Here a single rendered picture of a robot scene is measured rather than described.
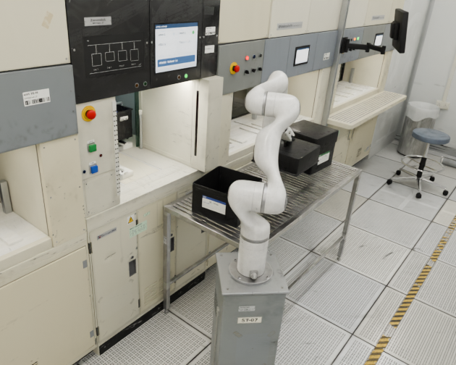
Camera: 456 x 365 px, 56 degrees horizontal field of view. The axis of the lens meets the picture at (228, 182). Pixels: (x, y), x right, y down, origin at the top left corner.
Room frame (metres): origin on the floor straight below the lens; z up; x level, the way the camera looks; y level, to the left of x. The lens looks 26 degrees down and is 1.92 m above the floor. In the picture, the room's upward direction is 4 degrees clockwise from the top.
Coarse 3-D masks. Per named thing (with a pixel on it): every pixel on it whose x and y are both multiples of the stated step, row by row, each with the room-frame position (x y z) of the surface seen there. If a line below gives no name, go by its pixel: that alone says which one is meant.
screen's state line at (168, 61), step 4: (180, 56) 2.10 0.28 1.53; (184, 56) 2.12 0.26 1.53; (188, 56) 2.15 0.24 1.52; (192, 56) 2.17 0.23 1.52; (160, 60) 1.99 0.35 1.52; (164, 60) 2.02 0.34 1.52; (168, 60) 2.04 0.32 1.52; (172, 60) 2.06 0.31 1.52; (176, 60) 2.08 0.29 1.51; (180, 60) 2.10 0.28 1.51; (184, 60) 2.12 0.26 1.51; (188, 60) 2.15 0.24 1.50; (192, 60) 2.17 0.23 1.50; (160, 64) 1.99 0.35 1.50; (164, 64) 2.02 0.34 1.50; (168, 64) 2.04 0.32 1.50; (172, 64) 2.06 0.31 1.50
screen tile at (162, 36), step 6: (174, 30) 2.07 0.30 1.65; (162, 36) 2.00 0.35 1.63; (168, 36) 2.03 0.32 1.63; (174, 36) 2.07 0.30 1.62; (174, 42) 2.07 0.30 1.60; (162, 48) 2.00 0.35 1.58; (168, 48) 2.03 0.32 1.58; (174, 48) 2.07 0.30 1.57; (162, 54) 2.00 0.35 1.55; (168, 54) 2.03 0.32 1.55
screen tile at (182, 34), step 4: (180, 32) 2.10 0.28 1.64; (184, 32) 2.12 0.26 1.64; (188, 32) 2.14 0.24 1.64; (180, 36) 2.10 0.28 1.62; (184, 36) 2.12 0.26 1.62; (188, 36) 2.14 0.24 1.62; (192, 36) 2.17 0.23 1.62; (192, 40) 2.17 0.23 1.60; (184, 44) 2.12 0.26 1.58; (188, 44) 2.15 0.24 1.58; (192, 44) 2.17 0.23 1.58; (180, 48) 2.10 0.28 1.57; (184, 48) 2.12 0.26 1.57; (188, 48) 2.15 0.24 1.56; (192, 48) 2.17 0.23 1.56; (180, 52) 2.10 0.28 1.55; (184, 52) 2.12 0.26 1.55; (188, 52) 2.15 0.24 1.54
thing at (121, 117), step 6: (120, 102) 2.56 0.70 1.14; (120, 108) 2.56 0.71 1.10; (126, 108) 2.53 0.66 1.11; (120, 114) 2.44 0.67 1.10; (126, 114) 2.47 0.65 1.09; (120, 120) 2.44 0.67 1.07; (126, 120) 2.47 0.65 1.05; (120, 126) 2.43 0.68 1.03; (126, 126) 2.47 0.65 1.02; (120, 132) 2.43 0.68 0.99; (126, 132) 2.47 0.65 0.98; (120, 138) 2.43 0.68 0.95
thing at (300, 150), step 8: (280, 144) 2.27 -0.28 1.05; (296, 144) 2.29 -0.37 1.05; (304, 144) 2.30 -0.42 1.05; (312, 144) 2.32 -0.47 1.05; (280, 152) 2.15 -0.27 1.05; (288, 152) 2.16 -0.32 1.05; (296, 152) 2.17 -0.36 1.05; (304, 152) 2.18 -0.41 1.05; (312, 152) 2.21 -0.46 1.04; (280, 160) 2.13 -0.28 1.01; (288, 160) 2.11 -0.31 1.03; (296, 160) 2.08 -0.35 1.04; (304, 160) 2.14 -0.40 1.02; (312, 160) 2.23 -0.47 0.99; (280, 168) 2.13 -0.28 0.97; (288, 168) 2.10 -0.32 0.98; (296, 168) 2.08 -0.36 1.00; (304, 168) 2.15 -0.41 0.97; (296, 176) 2.07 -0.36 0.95
